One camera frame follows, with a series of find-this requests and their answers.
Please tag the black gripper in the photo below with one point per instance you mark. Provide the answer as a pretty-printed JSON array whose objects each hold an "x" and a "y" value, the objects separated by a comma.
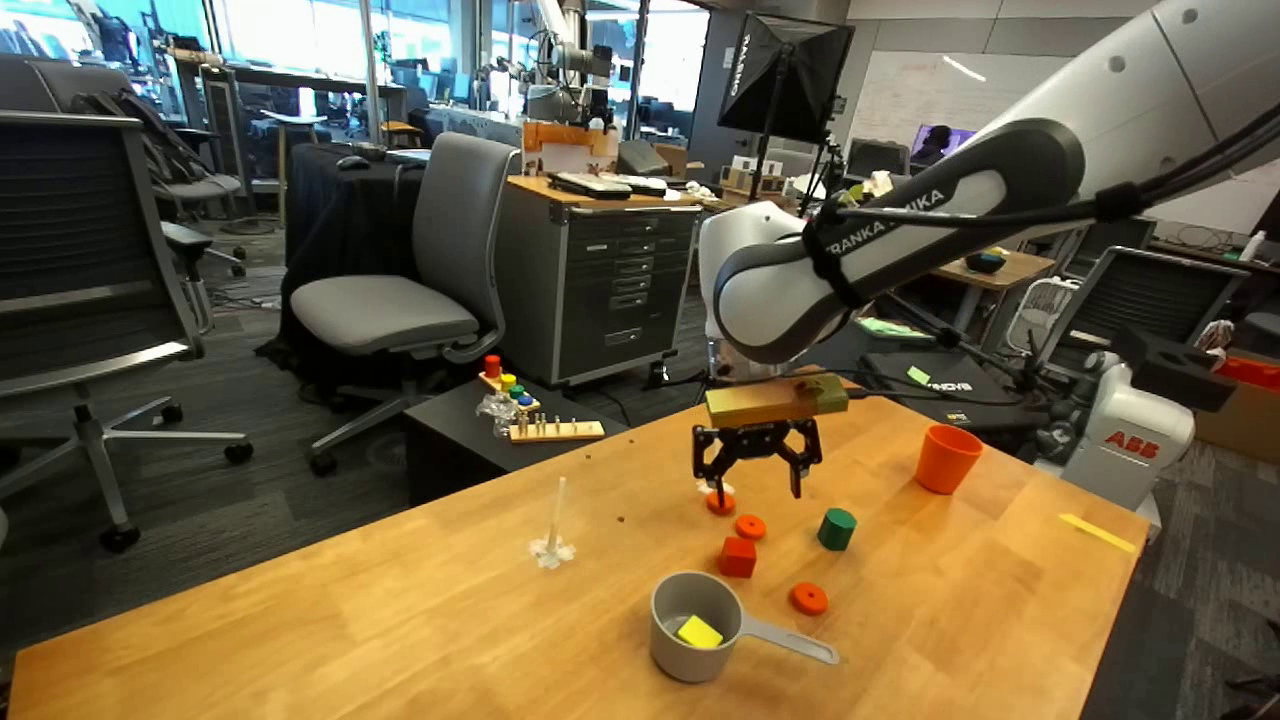
[{"x": 760, "y": 442}]

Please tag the green cylinder block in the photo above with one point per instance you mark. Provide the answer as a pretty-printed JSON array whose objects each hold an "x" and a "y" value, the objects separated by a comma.
[{"x": 836, "y": 530}]

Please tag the orange plastic cup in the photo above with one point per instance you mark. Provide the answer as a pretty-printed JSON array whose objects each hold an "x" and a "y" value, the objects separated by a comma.
[{"x": 946, "y": 464}]

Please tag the yellow cube block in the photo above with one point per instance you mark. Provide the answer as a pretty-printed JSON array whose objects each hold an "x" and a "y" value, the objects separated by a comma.
[{"x": 703, "y": 633}]

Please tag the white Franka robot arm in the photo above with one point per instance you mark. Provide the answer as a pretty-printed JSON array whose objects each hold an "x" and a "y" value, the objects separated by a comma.
[{"x": 881, "y": 241}]

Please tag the white ABB robot base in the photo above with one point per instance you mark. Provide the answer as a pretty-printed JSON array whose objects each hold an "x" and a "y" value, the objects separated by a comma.
[{"x": 1126, "y": 447}]

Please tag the gray measuring cup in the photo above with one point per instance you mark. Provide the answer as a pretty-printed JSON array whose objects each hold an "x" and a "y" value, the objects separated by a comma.
[{"x": 675, "y": 658}]

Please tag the wooden block strip toy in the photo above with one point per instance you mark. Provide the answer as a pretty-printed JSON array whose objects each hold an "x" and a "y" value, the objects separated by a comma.
[{"x": 555, "y": 431}]

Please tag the gray drawer cabinet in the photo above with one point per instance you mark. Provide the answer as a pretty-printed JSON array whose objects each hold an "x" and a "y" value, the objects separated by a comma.
[{"x": 603, "y": 293}]

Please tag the colourful stacking toy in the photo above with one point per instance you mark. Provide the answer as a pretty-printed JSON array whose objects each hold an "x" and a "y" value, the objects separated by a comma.
[{"x": 496, "y": 380}]

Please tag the black side table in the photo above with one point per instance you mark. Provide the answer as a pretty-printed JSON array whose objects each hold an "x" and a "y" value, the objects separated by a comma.
[{"x": 446, "y": 447}]

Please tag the yellow tape strip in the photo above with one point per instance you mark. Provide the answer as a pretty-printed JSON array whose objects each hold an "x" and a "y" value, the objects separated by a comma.
[{"x": 1096, "y": 533}]

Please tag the orange cardboard box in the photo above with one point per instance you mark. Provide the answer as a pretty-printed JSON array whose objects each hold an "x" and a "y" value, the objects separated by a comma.
[{"x": 562, "y": 144}]

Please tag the black softbox light stand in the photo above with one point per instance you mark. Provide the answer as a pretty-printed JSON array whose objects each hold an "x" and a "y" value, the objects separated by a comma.
[{"x": 790, "y": 83}]

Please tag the gray padded swivel chair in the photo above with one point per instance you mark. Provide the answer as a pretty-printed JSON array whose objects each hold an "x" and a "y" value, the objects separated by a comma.
[{"x": 381, "y": 314}]

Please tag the dark draped cloth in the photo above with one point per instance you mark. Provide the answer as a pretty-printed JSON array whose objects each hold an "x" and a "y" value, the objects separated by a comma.
[{"x": 332, "y": 214}]

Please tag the brown cardboard box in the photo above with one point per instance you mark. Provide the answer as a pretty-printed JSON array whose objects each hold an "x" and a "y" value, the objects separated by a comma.
[{"x": 1245, "y": 426}]

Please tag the black mesh office chair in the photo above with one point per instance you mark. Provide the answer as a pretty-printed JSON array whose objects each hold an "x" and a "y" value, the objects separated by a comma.
[{"x": 81, "y": 241}]

